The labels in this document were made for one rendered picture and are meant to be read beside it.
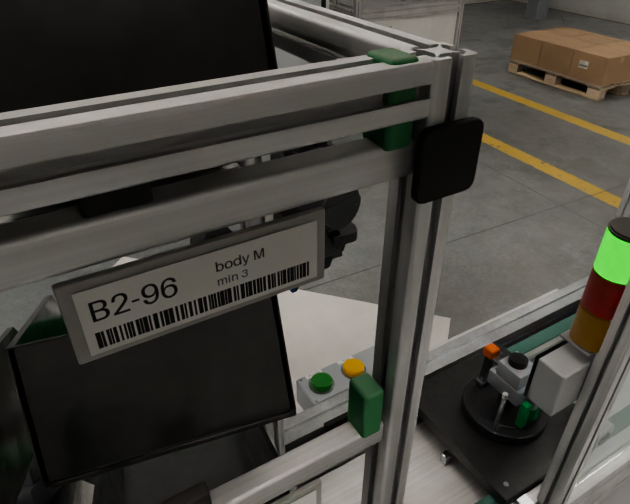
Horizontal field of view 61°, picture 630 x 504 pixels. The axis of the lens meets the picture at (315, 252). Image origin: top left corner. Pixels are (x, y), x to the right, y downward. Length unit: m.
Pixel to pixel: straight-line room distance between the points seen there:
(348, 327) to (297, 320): 0.12
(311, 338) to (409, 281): 1.01
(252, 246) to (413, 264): 0.08
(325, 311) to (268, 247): 1.13
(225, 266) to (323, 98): 0.06
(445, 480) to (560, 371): 0.34
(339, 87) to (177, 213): 0.06
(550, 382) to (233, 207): 0.59
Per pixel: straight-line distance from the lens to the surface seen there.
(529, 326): 1.21
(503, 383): 0.93
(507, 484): 0.92
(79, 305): 0.17
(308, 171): 0.18
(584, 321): 0.69
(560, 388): 0.71
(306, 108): 0.16
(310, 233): 0.18
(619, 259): 0.64
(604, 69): 6.00
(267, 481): 0.28
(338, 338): 1.23
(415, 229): 0.22
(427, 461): 0.98
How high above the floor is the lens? 1.71
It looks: 34 degrees down
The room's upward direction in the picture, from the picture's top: straight up
